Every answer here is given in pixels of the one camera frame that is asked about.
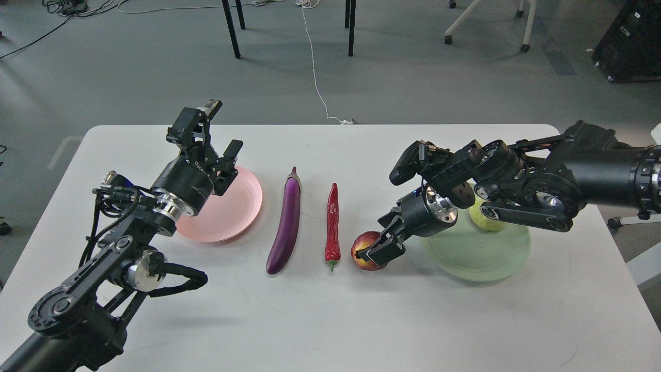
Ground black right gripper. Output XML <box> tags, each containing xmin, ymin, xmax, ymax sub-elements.
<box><xmin>356</xmin><ymin>184</ymin><xmax>458</xmax><ymax>266</ymax></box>

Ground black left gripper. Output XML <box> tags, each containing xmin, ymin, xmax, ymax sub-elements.
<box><xmin>151</xmin><ymin>100</ymin><xmax>243</xmax><ymax>216</ymax></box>

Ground red pomegranate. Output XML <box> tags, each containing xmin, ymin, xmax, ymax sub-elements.
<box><xmin>350</xmin><ymin>231</ymin><xmax>388</xmax><ymax>271</ymax></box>

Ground red chili pepper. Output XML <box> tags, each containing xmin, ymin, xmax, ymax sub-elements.
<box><xmin>324</xmin><ymin>183</ymin><xmax>341</xmax><ymax>272</ymax></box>

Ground purple eggplant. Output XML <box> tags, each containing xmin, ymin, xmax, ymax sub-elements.
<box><xmin>266</xmin><ymin>167</ymin><xmax>302</xmax><ymax>275</ymax></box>

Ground green yellow peach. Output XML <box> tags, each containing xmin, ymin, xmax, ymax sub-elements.
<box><xmin>468</xmin><ymin>198</ymin><xmax>508</xmax><ymax>231</ymax></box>

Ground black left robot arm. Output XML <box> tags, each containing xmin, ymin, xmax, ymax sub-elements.
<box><xmin>2</xmin><ymin>99</ymin><xmax>243</xmax><ymax>371</ymax></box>

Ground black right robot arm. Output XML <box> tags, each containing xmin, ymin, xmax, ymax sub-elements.
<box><xmin>353</xmin><ymin>121</ymin><xmax>660</xmax><ymax>268</ymax></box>

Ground pink plate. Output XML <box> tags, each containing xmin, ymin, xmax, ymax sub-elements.
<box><xmin>176</xmin><ymin>166</ymin><xmax>263</xmax><ymax>243</ymax></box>

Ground green plate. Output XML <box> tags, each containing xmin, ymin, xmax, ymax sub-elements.
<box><xmin>420</xmin><ymin>209</ymin><xmax>531</xmax><ymax>282</ymax></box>

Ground black table legs left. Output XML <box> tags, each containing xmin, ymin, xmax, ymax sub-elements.
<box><xmin>221</xmin><ymin>0</ymin><xmax>246</xmax><ymax>59</ymax></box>

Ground black table legs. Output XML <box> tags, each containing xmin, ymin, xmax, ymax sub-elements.
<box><xmin>344</xmin><ymin>0</ymin><xmax>357</xmax><ymax>57</ymax></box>
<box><xmin>221</xmin><ymin>0</ymin><xmax>246</xmax><ymax>59</ymax></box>

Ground black table legs right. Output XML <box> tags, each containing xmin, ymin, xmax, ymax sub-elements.
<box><xmin>344</xmin><ymin>0</ymin><xmax>357</xmax><ymax>57</ymax></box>

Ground white chair base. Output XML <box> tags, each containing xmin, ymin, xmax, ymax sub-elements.
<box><xmin>443</xmin><ymin>0</ymin><xmax>538</xmax><ymax>53</ymax></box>

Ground black equipment case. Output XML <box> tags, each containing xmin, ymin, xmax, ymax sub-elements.
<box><xmin>592</xmin><ymin>1</ymin><xmax>660</xmax><ymax>83</ymax></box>

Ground white floor cable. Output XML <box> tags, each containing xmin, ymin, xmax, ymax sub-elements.
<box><xmin>295</xmin><ymin>0</ymin><xmax>354</xmax><ymax>125</ymax></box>

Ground black floor cables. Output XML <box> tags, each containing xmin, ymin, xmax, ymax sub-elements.
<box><xmin>0</xmin><ymin>0</ymin><xmax>135</xmax><ymax>60</ymax></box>

